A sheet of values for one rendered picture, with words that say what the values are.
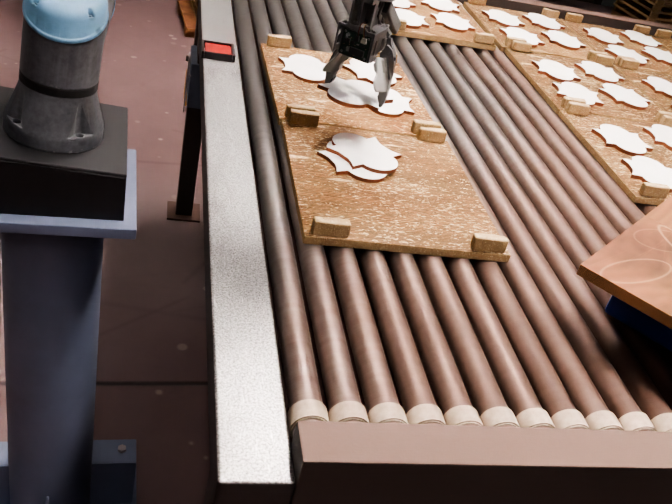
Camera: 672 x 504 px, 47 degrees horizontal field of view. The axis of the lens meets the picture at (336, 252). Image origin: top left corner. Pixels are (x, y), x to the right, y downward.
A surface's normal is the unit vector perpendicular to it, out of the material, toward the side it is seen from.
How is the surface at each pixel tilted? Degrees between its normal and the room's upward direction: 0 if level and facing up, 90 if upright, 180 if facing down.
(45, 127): 72
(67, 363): 90
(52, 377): 90
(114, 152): 4
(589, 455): 0
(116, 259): 0
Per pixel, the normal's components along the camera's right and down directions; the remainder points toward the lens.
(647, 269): 0.21, -0.81
